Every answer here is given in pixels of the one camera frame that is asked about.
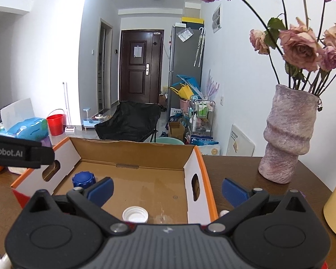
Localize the clear plastic bag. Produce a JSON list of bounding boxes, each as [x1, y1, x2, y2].
[[177, 28, 194, 41]]

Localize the white mop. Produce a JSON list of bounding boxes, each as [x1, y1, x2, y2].
[[62, 82, 76, 133]]

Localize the bunch of dried pink roses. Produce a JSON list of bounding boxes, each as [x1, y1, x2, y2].
[[189, 0, 336, 96]]

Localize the white printed bag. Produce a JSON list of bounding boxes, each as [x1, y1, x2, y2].
[[197, 143, 221, 156]]

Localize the interior door frame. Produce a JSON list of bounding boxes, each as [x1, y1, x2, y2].
[[98, 18, 113, 111]]

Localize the purple feather decoration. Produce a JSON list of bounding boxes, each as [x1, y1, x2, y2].
[[203, 69, 220, 98]]

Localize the green plastic basin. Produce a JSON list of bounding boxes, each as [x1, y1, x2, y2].
[[156, 137, 185, 145]]

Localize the blue plastic item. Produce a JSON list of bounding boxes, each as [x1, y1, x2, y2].
[[176, 74, 200, 90]]

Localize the pink textured vase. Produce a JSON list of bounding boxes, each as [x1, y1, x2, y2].
[[258, 84, 320, 184]]

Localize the blue pet feeder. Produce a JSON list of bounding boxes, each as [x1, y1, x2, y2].
[[82, 107, 105, 131]]

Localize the grey refrigerator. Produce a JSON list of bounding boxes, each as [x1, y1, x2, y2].
[[168, 25, 205, 113]]

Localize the blue printed bag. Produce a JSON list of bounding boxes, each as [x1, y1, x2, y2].
[[190, 136, 215, 146]]

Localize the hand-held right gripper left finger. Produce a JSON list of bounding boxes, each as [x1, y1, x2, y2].
[[22, 177, 131, 236]]

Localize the blue white package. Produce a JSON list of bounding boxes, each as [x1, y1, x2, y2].
[[171, 108, 185, 122]]

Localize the orange white cardboard box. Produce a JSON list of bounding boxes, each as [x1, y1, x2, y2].
[[11, 137, 219, 226]]

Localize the yellow black box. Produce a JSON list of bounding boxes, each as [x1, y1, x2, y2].
[[181, 17, 205, 28]]

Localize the small brown cardboard box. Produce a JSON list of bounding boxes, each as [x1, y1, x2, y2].
[[168, 120, 185, 141]]

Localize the white board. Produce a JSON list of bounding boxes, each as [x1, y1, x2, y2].
[[226, 124, 255, 156]]

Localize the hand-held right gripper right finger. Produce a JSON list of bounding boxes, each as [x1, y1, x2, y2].
[[206, 178, 315, 234]]

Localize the red bucket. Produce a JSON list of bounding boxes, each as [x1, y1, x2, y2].
[[46, 109, 65, 136]]

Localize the yellow watering can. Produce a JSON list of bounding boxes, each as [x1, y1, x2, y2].
[[170, 84, 194, 99]]

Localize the blue bottle cap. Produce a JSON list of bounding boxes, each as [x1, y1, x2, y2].
[[72, 171, 97, 188]]

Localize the white tissue sheet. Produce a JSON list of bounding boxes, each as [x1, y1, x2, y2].
[[0, 98, 35, 131]]

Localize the blue tissue pack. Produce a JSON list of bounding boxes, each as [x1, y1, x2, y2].
[[6, 118, 49, 141]]

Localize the metal trolley rack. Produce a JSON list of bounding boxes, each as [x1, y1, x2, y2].
[[189, 95, 216, 143]]

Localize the white bottle cap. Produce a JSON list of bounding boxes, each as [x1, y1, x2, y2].
[[122, 206, 149, 224]]

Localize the white folded umbrella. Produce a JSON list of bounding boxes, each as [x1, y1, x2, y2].
[[194, 27, 205, 67]]

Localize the dark brown entrance door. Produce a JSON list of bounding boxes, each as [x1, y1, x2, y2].
[[120, 29, 164, 104]]

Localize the black folding chair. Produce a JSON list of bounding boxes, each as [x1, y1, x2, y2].
[[95, 101, 161, 143]]

